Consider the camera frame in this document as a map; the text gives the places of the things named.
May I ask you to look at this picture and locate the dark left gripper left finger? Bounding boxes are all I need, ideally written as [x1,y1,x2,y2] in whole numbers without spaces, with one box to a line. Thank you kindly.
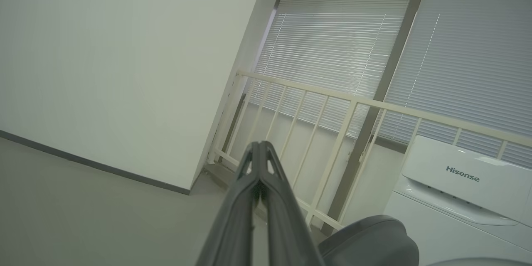
[195,141,261,266]

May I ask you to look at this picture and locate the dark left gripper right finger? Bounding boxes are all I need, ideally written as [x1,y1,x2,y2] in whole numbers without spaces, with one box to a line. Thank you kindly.
[259,141,325,266]

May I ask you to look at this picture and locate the round black washer door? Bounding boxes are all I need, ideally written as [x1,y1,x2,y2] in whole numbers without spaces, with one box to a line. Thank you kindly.
[318,215,420,266]

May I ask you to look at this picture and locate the white front-load washing machine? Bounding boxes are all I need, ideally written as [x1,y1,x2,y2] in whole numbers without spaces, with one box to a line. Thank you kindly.
[382,135,532,266]

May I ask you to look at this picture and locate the cream metal railing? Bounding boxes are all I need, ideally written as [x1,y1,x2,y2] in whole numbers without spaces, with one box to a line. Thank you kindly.
[207,71,532,231]

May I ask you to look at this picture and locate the white slatted window blind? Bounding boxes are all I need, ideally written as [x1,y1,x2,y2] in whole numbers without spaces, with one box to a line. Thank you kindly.
[376,0,532,169]
[249,0,421,138]

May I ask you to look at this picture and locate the grey window pillar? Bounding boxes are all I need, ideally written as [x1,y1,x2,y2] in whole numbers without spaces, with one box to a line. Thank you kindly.
[322,0,433,235]

